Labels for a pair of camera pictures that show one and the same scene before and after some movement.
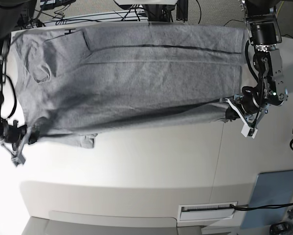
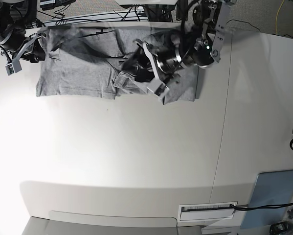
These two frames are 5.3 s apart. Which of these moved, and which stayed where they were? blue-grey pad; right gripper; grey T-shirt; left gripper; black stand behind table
Moved: grey T-shirt; right gripper; left gripper
Stayed: black stand behind table; blue-grey pad
